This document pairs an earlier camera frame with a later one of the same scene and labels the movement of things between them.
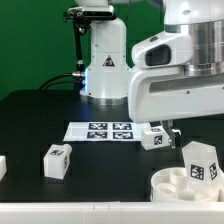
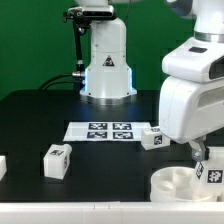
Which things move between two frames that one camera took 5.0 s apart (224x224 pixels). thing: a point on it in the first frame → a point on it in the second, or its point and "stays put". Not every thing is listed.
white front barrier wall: [113, 212] stays put
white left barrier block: [3, 166] stays put
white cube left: [56, 160] stays put
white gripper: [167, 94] → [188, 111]
